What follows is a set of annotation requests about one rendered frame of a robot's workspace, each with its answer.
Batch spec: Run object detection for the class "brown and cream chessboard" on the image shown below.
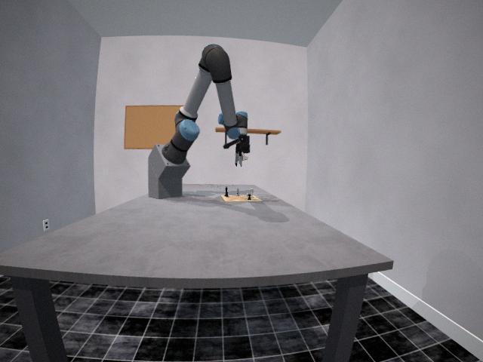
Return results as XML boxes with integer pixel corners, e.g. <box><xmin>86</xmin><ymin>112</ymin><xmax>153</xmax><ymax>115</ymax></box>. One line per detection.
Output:
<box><xmin>221</xmin><ymin>195</ymin><xmax>262</xmax><ymax>202</ymax></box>

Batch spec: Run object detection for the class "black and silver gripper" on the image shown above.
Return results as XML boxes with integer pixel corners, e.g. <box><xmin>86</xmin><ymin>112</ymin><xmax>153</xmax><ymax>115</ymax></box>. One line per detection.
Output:
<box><xmin>235</xmin><ymin>134</ymin><xmax>250</xmax><ymax>166</ymax></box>

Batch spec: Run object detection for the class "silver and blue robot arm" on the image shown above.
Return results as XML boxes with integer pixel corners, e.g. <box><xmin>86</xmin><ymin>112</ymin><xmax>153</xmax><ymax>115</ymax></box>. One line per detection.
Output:
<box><xmin>162</xmin><ymin>44</ymin><xmax>248</xmax><ymax>164</ymax></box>

